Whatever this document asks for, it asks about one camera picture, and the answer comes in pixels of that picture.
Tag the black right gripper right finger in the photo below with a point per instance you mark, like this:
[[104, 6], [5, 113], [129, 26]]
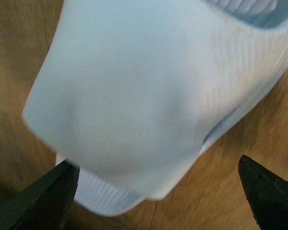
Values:
[[266, 193]]

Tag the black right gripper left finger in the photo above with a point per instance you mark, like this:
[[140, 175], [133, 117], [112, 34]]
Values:
[[45, 204]]

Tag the light blue slide sandal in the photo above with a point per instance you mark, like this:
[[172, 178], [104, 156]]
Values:
[[134, 91]]

